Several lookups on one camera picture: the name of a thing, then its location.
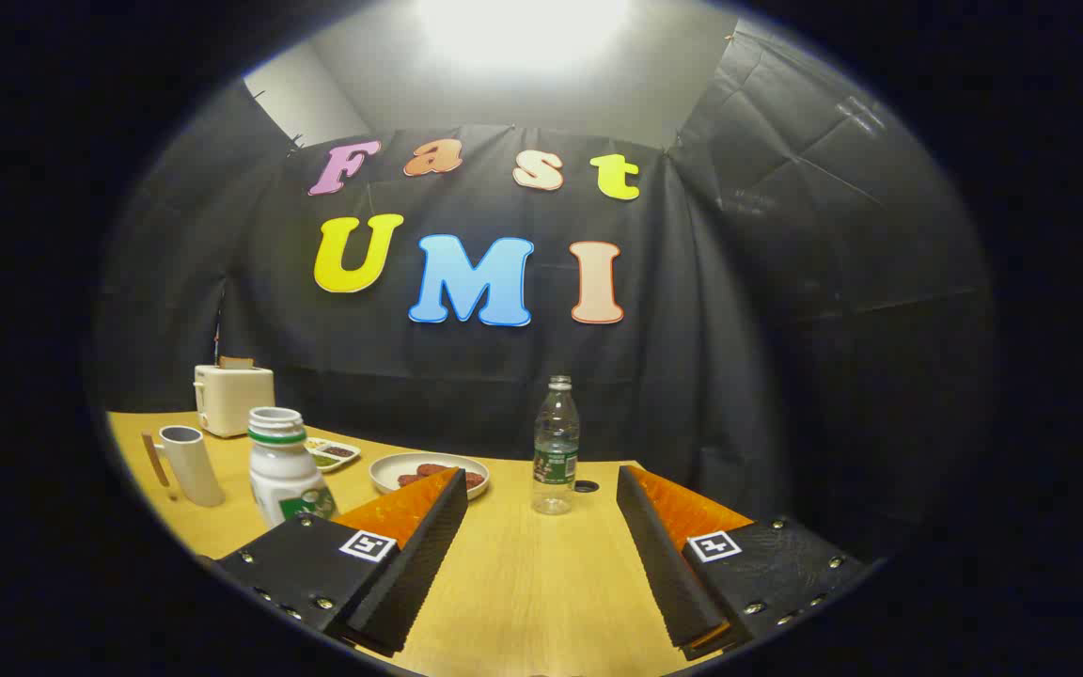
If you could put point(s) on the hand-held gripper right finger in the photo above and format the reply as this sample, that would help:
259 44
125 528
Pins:
668 574

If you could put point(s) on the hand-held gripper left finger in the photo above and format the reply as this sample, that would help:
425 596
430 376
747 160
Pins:
410 583

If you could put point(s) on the white juice bottle green collar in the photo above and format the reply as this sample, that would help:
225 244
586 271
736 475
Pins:
283 475

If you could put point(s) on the clear plastic water bottle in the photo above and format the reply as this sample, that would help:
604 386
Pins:
556 451

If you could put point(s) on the wooden table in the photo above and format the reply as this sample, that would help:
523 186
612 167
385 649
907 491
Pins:
523 583

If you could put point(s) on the white round plate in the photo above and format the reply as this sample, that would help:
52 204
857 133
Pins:
391 470

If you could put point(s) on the dark red food pieces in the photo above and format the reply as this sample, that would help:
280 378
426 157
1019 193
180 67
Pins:
429 470

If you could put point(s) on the black round table grommet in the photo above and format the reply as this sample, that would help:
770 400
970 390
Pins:
586 486

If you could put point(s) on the white divided bean dish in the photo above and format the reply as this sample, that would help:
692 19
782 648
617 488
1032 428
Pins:
333 454

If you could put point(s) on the black backdrop cloth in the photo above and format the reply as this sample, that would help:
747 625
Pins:
739 376

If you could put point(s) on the cream toaster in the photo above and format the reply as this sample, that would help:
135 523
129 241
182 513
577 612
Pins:
233 400

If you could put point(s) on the toast slice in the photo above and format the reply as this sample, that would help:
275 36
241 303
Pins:
237 362

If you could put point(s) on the ceiling light panel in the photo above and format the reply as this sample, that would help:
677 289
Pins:
523 28

